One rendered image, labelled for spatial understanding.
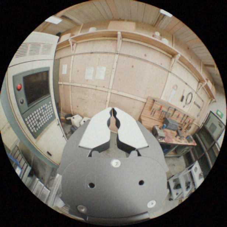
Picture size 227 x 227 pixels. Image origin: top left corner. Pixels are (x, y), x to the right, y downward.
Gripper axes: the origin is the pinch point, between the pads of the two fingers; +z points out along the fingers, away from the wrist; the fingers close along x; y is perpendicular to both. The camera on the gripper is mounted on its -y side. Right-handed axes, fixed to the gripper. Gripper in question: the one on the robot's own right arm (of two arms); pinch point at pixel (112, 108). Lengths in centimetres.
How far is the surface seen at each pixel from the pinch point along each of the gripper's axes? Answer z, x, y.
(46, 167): -15, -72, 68
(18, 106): 8, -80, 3
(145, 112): 115, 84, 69
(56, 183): -27, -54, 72
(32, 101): 25, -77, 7
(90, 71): 159, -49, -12
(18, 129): -7.2, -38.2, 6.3
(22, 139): -8.5, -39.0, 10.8
